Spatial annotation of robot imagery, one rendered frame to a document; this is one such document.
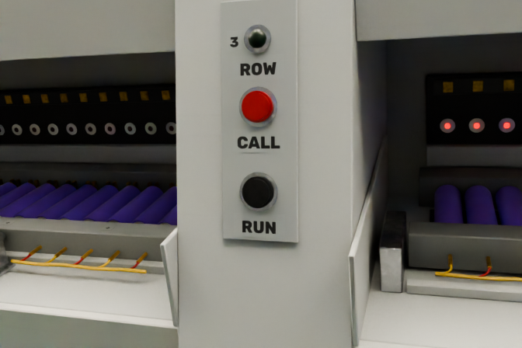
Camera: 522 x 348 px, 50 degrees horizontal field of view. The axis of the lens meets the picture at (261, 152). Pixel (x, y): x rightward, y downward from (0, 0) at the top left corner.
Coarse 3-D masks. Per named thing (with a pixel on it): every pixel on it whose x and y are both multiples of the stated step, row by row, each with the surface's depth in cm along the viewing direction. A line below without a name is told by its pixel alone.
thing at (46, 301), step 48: (0, 144) 55; (48, 144) 53; (96, 144) 52; (144, 144) 50; (0, 288) 36; (48, 288) 35; (96, 288) 35; (144, 288) 34; (0, 336) 35; (48, 336) 33; (96, 336) 32; (144, 336) 31
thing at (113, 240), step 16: (0, 224) 40; (16, 224) 40; (32, 224) 39; (48, 224) 39; (64, 224) 39; (80, 224) 39; (96, 224) 38; (112, 224) 38; (128, 224) 38; (144, 224) 38; (160, 224) 37; (16, 240) 39; (32, 240) 39; (48, 240) 38; (64, 240) 38; (80, 240) 38; (96, 240) 37; (112, 240) 37; (128, 240) 36; (144, 240) 36; (160, 240) 36; (96, 256) 38; (112, 256) 36; (128, 256) 37; (144, 256) 36; (160, 256) 36; (144, 272) 35
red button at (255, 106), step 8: (248, 96) 28; (256, 96) 28; (264, 96) 28; (248, 104) 28; (256, 104) 28; (264, 104) 28; (272, 104) 28; (248, 112) 28; (256, 112) 28; (264, 112) 28; (256, 120) 28; (264, 120) 28
